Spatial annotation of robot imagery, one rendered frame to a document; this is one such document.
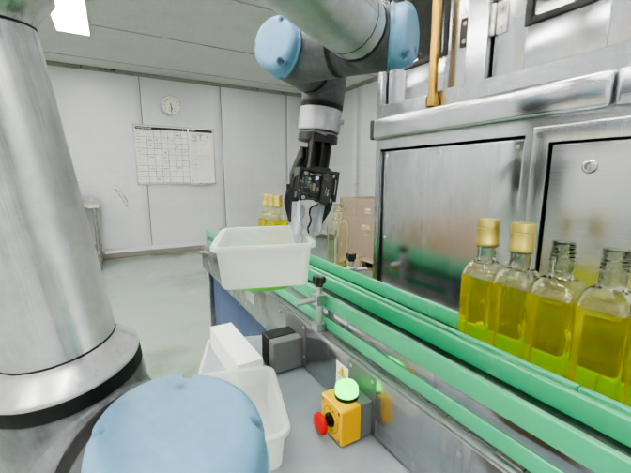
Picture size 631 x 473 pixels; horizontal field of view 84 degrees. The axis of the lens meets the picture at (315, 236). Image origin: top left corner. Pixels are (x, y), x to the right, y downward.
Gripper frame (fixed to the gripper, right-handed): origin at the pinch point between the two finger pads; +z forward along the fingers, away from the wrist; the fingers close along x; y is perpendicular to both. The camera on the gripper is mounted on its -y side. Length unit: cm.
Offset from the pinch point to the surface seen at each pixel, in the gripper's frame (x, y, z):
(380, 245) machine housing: 30.6, -33.6, 4.6
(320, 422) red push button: 4.9, 11.5, 30.2
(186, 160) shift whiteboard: -104, -539, -24
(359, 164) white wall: 176, -510, -55
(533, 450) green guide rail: 23.8, 35.2, 16.4
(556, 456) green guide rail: 24.4, 37.4, 15.4
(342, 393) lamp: 8.6, 10.1, 25.5
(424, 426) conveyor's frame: 18.0, 22.2, 23.1
